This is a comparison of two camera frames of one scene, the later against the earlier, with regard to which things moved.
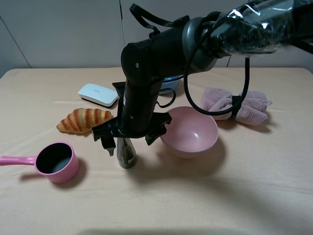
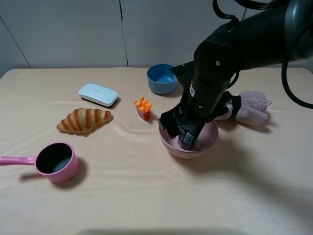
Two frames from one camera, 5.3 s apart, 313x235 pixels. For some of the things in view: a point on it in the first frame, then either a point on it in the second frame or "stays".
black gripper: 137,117 -> 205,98
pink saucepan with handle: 57,161 stays
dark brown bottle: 126,153 -> 187,135
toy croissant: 83,120 stays
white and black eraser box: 98,94 stays
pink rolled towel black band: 252,110 stays
